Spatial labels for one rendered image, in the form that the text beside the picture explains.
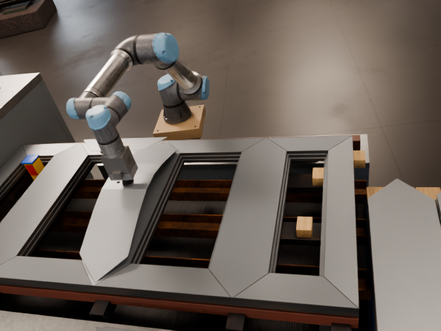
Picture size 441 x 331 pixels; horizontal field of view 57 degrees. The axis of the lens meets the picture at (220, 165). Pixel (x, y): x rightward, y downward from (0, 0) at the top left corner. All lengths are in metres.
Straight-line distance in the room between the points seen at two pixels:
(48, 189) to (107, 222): 0.47
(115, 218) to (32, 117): 1.08
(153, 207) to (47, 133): 1.09
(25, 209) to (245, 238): 0.92
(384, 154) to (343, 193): 1.55
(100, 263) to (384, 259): 0.86
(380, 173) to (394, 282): 1.63
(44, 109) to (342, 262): 1.79
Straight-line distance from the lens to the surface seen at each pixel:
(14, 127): 2.28
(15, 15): 7.49
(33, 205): 1.80
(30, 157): 2.05
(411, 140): 3.08
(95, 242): 1.44
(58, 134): 2.52
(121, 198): 1.47
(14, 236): 1.71
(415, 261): 1.27
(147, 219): 1.48
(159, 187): 1.59
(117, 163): 1.43
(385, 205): 1.40
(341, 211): 1.37
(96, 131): 1.36
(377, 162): 2.88
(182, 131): 2.09
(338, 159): 1.55
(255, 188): 1.47
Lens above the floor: 1.85
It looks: 38 degrees down
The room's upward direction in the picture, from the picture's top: 14 degrees counter-clockwise
